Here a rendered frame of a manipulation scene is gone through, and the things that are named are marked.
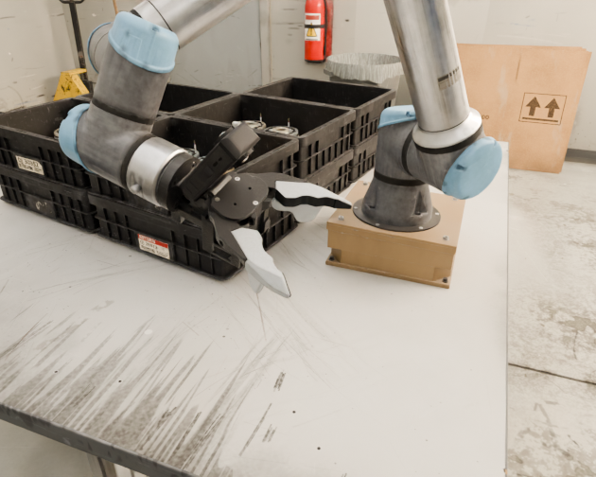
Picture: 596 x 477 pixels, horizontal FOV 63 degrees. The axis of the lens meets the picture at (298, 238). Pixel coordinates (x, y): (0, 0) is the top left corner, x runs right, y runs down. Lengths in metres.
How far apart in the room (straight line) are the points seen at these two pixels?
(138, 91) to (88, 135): 0.08
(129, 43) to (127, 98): 0.06
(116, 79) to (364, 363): 0.56
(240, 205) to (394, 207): 0.53
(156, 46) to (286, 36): 3.73
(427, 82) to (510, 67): 3.06
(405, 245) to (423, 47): 0.40
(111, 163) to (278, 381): 0.41
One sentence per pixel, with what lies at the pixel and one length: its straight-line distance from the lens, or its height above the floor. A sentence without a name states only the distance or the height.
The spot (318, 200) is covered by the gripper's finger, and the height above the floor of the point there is 1.03.
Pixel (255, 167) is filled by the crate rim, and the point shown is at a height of 0.92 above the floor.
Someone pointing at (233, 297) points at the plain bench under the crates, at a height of 0.70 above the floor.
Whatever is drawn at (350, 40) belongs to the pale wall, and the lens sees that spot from 4.14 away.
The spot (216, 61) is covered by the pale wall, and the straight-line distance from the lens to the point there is 4.61.
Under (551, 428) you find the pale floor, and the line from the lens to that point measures 1.83.
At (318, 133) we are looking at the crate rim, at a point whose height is 0.92.
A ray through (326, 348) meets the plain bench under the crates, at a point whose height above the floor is 0.70.
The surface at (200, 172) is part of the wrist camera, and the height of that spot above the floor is 1.08.
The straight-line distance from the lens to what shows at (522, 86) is 3.86.
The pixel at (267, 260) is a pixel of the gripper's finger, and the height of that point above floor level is 1.01.
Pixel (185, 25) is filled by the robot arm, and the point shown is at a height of 1.20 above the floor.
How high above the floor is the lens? 1.27
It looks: 29 degrees down
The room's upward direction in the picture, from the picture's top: straight up
